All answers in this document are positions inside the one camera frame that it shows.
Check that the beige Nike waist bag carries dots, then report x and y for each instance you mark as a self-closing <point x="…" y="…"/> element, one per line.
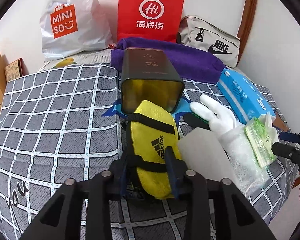
<point x="198" y="33"/>

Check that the small decorated book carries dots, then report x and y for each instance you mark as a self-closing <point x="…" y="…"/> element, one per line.
<point x="14" y="70"/>

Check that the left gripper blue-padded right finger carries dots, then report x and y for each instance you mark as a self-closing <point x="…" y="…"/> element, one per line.
<point x="235" y="217"/>

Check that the dark green tea tin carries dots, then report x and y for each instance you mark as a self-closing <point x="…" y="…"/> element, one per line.
<point x="147" y="74"/>

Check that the grey checkered blanket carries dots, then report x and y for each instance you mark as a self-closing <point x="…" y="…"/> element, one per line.
<point x="65" y="123"/>

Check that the white foam block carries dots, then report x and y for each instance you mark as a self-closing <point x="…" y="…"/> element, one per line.
<point x="203" y="153"/>

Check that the bubble wrap sheet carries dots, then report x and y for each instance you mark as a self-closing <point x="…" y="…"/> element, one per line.
<point x="250" y="177"/>

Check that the brown wooden door frame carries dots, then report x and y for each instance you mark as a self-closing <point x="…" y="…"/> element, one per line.
<point x="246" y="24"/>

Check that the red Haidilao paper bag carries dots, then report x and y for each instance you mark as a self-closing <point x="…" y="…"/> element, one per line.
<point x="150" y="19"/>

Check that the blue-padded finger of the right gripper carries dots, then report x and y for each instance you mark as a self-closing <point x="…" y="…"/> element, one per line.
<point x="286" y="151"/>
<point x="290" y="137"/>

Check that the white cotton glove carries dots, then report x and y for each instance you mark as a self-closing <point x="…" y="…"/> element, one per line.
<point x="220" y="118"/>

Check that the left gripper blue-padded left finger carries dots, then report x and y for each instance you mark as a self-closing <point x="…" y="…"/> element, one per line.
<point x="60" y="217"/>

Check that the newspaper sheet with lemons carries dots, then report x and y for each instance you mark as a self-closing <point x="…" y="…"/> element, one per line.
<point x="87" y="57"/>

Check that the white Miniso plastic bag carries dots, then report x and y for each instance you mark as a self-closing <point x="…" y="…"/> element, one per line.
<point x="69" y="27"/>

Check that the green wet wipes pack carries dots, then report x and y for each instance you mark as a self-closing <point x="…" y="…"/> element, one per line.
<point x="262" y="135"/>

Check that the blue tissue pack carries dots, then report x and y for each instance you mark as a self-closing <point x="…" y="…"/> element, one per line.
<point x="243" y="96"/>

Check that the purple towel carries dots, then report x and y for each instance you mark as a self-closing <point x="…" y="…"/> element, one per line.
<point x="190" y="63"/>

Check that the yellow Adidas pouch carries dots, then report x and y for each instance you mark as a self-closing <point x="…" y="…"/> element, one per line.
<point x="149" y="131"/>

